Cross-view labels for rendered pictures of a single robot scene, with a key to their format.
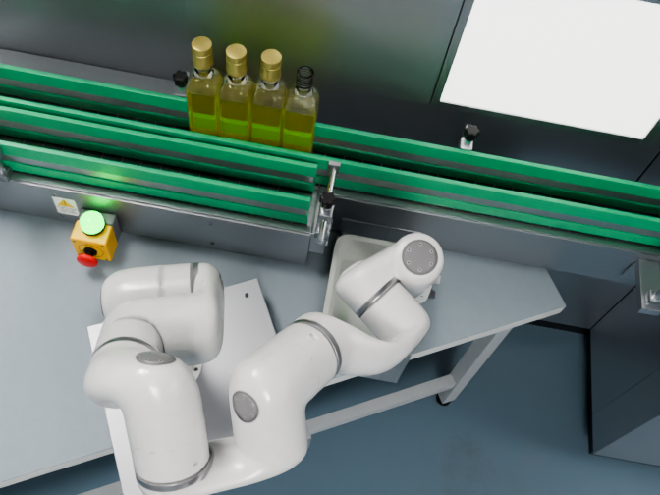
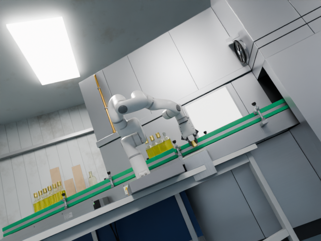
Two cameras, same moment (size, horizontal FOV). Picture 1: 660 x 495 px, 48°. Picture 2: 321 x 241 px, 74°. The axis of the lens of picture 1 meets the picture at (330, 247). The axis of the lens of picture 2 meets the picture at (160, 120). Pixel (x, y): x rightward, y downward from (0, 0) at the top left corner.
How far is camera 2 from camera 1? 1.67 m
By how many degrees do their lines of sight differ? 79
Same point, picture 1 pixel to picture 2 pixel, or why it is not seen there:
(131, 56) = not seen: hidden behind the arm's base
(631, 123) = (235, 115)
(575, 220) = (236, 127)
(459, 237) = (218, 149)
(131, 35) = not seen: hidden behind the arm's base
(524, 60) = (204, 116)
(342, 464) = not seen: outside the picture
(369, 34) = (176, 130)
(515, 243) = (230, 141)
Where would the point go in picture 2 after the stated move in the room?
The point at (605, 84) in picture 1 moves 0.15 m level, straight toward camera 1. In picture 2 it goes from (221, 111) to (214, 110)
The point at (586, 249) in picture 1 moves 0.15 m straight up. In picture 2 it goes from (246, 131) to (236, 114)
